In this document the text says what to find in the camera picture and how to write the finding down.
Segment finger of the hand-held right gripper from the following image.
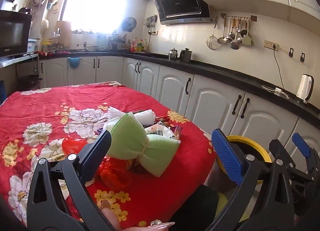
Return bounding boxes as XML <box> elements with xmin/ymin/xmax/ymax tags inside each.
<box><xmin>269</xmin><ymin>139</ymin><xmax>290</xmax><ymax>171</ymax></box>
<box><xmin>292</xmin><ymin>133</ymin><xmax>316</xmax><ymax>169</ymax></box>

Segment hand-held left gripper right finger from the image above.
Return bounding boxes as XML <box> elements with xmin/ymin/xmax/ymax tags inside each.
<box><xmin>207</xmin><ymin>128</ymin><xmax>300</xmax><ymax>231</ymax></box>

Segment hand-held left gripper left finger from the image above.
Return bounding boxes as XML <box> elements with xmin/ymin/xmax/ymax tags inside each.
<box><xmin>26</xmin><ymin>130</ymin><xmax>118</xmax><ymax>231</ymax></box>

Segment yellow-rimmed waste bin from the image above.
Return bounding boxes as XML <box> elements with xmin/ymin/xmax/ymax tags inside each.
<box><xmin>214</xmin><ymin>135</ymin><xmax>273</xmax><ymax>189</ymax></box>

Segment white plastic bag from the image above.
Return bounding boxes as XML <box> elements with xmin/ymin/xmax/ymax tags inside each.
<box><xmin>102</xmin><ymin>106</ymin><xmax>133</xmax><ymax>136</ymax></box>

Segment red plastic bag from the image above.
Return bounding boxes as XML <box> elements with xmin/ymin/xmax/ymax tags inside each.
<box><xmin>62</xmin><ymin>135</ymin><xmax>133</xmax><ymax>191</ymax></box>

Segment green foam net bundle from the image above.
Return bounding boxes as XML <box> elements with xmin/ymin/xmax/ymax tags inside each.
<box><xmin>105</xmin><ymin>112</ymin><xmax>181</xmax><ymax>178</ymax></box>

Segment red snack wrapper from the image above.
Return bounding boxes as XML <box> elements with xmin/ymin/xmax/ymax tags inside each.
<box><xmin>156</xmin><ymin>117</ymin><xmax>184</xmax><ymax>141</ymax></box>

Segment white foam net sleeve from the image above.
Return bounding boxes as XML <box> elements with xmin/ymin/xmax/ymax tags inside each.
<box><xmin>134</xmin><ymin>109</ymin><xmax>157</xmax><ymax>125</ymax></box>

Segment white labelled packet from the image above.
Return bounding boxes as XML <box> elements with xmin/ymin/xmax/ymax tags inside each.
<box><xmin>145</xmin><ymin>123</ymin><xmax>177</xmax><ymax>140</ymax></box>

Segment person's left hand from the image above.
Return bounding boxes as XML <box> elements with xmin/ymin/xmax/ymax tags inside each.
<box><xmin>99</xmin><ymin>199</ymin><xmax>176</xmax><ymax>231</ymax></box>

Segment person's yellow-green garment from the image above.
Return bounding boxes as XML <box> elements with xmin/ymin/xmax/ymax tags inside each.
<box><xmin>217</xmin><ymin>191</ymin><xmax>250</xmax><ymax>223</ymax></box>

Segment white electric kettle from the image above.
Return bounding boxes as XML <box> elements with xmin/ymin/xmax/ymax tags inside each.
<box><xmin>296</xmin><ymin>74</ymin><xmax>314</xmax><ymax>104</ymax></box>

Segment white base cabinets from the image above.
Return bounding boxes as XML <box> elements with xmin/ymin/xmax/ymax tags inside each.
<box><xmin>39</xmin><ymin>55</ymin><xmax>320</xmax><ymax>179</ymax></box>

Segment person's black clothing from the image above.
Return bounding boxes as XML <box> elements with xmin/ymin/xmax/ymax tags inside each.
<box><xmin>172</xmin><ymin>183</ymin><xmax>227</xmax><ymax>231</ymax></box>

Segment red floral tablecloth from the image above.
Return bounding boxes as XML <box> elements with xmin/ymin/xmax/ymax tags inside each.
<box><xmin>0</xmin><ymin>81</ymin><xmax>218</xmax><ymax>231</ymax></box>

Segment black kitchen countertop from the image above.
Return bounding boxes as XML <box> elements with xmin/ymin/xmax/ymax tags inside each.
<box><xmin>37</xmin><ymin>49</ymin><xmax>320</xmax><ymax>124</ymax></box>

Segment blue hanging plastic bin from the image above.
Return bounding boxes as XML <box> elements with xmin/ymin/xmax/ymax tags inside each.
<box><xmin>67</xmin><ymin>57</ymin><xmax>82</xmax><ymax>69</ymax></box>

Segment black floor bucket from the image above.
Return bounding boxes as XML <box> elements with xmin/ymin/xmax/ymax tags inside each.
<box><xmin>18</xmin><ymin>74</ymin><xmax>43</xmax><ymax>91</ymax></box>

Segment dark countertop rack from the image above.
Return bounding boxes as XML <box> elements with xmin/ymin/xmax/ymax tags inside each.
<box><xmin>108</xmin><ymin>34</ymin><xmax>128</xmax><ymax>51</ymax></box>

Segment dark lidded pot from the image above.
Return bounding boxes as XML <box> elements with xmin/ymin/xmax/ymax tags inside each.
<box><xmin>179</xmin><ymin>48</ymin><xmax>192</xmax><ymax>63</ymax></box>

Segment steel ladle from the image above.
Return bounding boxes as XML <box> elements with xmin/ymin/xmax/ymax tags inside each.
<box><xmin>230</xmin><ymin>20</ymin><xmax>241</xmax><ymax>50</ymax></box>
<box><xmin>226</xmin><ymin>18</ymin><xmax>236</xmax><ymax>42</ymax></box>
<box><xmin>217</xmin><ymin>17</ymin><xmax>227</xmax><ymax>44</ymax></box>

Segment pale spatula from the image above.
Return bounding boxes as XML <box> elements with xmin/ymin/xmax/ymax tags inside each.
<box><xmin>242</xmin><ymin>21</ymin><xmax>254</xmax><ymax>46</ymax></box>

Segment cluster of condiment bottles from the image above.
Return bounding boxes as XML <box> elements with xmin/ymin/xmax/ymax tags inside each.
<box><xmin>127</xmin><ymin>37</ymin><xmax>148</xmax><ymax>53</ymax></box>

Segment steel spoon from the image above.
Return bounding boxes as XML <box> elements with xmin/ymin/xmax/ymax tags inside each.
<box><xmin>236</xmin><ymin>18</ymin><xmax>244</xmax><ymax>44</ymax></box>

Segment stainless steel shelf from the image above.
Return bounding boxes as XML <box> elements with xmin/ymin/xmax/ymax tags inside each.
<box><xmin>0</xmin><ymin>53</ymin><xmax>40</xmax><ymax>68</ymax></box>

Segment beige cutting board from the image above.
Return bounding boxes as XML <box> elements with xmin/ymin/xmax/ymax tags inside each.
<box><xmin>55</xmin><ymin>20</ymin><xmax>72</xmax><ymax>46</ymax></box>

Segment grey plastic box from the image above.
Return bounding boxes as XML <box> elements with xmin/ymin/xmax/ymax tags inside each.
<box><xmin>27</xmin><ymin>39</ymin><xmax>38</xmax><ymax>53</ymax></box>

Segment small hanging kitchen tools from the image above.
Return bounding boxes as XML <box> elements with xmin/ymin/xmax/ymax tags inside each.
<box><xmin>144</xmin><ymin>15</ymin><xmax>158</xmax><ymax>35</ymax></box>

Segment black microwave oven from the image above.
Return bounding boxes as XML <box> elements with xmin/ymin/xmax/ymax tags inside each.
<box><xmin>0</xmin><ymin>10</ymin><xmax>33</xmax><ymax>58</ymax></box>

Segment bright window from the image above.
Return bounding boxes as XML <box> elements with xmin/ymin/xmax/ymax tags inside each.
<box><xmin>60</xmin><ymin>0</ymin><xmax>130</xmax><ymax>34</ymax></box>

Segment white charger with cable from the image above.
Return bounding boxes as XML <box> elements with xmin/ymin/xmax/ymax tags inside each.
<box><xmin>262</xmin><ymin>85</ymin><xmax>290</xmax><ymax>100</ymax></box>

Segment black power cable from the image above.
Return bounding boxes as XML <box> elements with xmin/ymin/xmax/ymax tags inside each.
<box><xmin>272</xmin><ymin>45</ymin><xmax>300</xmax><ymax>99</ymax></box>

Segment wire mesh strainer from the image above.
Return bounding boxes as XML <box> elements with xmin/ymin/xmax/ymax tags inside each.
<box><xmin>206</xmin><ymin>18</ymin><xmax>217</xmax><ymax>50</ymax></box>

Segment small blue wall fan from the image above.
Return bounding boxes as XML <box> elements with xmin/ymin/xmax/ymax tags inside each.
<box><xmin>122</xmin><ymin>17</ymin><xmax>137</xmax><ymax>32</ymax></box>

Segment wall utensil rail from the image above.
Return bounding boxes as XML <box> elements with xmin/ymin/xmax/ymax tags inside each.
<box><xmin>221</xmin><ymin>13</ymin><xmax>257</xmax><ymax>23</ymax></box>

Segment wall-mounted plastic holder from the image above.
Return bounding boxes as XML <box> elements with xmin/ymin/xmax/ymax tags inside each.
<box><xmin>47</xmin><ymin>0</ymin><xmax>59</xmax><ymax>13</ymax></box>

